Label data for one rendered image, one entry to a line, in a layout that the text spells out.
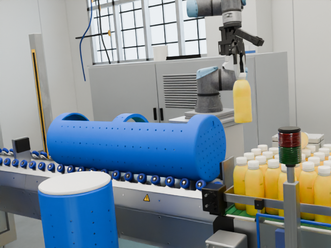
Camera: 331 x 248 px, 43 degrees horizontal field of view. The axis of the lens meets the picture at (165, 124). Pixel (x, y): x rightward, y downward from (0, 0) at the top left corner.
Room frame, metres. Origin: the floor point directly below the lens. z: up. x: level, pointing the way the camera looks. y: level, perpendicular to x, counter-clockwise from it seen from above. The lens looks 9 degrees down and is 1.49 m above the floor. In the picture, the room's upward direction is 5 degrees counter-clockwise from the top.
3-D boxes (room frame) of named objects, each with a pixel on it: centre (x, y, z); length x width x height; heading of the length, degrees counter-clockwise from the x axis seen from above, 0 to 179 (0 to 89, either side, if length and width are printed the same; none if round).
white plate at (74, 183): (1.60, 0.37, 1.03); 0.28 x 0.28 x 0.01
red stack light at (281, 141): (1.18, -0.35, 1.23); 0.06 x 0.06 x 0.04
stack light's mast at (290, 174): (1.18, -0.35, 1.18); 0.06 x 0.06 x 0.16
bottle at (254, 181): (1.46, -0.30, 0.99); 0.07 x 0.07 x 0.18
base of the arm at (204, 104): (2.24, -0.24, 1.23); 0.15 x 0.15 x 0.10
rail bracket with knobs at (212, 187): (1.50, -0.16, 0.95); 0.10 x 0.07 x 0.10; 145
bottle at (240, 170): (1.53, -0.27, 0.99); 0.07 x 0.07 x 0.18
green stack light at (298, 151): (1.18, -0.35, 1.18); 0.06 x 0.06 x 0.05
